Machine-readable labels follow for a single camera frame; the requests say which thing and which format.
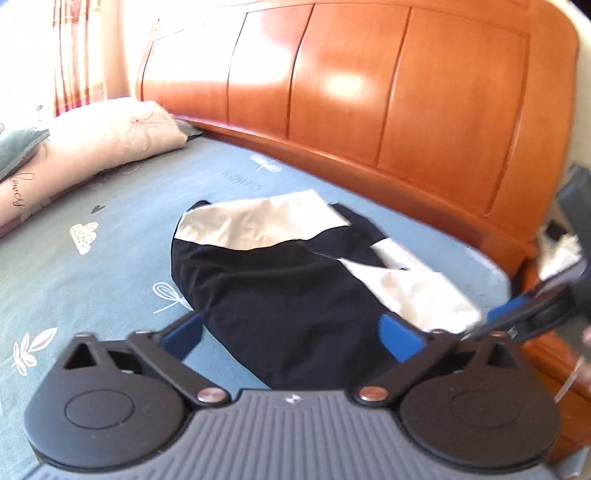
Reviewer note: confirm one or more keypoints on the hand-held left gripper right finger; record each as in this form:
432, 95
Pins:
399, 337

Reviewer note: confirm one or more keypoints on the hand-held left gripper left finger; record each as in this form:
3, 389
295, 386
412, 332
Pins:
184, 339

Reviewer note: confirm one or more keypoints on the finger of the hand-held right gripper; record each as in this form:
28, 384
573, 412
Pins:
508, 310
563, 274

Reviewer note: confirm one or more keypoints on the black and cream hooded jacket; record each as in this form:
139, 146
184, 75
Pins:
277, 286

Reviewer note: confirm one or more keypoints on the white bag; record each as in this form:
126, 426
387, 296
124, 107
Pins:
561, 258

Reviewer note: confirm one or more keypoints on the pink floral quilt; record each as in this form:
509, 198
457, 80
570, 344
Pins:
101, 138

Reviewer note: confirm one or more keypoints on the wooden bed headboard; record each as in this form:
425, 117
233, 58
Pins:
369, 92

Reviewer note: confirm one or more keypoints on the grey-green pillow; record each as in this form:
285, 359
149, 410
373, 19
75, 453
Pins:
18, 147

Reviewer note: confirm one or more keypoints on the pink and orange patterned curtain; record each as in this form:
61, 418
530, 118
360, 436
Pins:
78, 55

